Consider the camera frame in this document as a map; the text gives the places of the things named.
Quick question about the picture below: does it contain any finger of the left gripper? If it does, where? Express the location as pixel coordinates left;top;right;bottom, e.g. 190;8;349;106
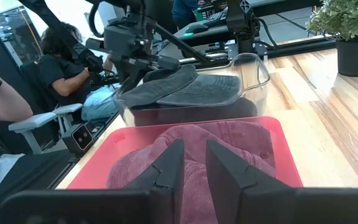
118;72;143;94

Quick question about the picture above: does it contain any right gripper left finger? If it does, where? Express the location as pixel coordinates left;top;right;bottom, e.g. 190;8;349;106
124;139;185;224

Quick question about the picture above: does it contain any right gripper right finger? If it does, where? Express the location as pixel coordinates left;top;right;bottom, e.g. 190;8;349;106
205;139;296;224

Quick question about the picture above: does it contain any black baseball cap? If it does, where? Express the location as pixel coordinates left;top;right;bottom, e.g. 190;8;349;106
116;63;242;110

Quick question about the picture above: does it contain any red plastic bin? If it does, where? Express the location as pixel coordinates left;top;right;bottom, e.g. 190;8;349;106
66;116;304;190

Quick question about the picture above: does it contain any grey chair armrest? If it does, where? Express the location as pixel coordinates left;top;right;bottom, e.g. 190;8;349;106
52;103;84;134
7;111;58;156

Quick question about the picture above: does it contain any black mouse with green light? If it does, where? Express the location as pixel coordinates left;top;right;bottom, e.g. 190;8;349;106
183;23;210;35

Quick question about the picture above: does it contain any clear plastic bin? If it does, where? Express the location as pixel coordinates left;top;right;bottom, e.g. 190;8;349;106
114;52;272;128

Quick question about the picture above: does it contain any grey desk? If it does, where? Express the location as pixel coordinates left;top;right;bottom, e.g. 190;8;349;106
174;23;241;43

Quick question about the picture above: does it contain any black keyboard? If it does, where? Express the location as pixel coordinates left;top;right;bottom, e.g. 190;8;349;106
202;9;229;28

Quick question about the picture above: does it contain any potted green plant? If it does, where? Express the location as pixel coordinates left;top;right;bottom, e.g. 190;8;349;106
305;0;358;78

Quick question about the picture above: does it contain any black depth camera box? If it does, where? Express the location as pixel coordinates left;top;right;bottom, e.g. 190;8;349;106
62;123;94;156

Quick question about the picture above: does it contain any black aluminium frame rail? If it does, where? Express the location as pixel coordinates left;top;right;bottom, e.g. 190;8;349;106
178;36;337;68
47;110;121;190

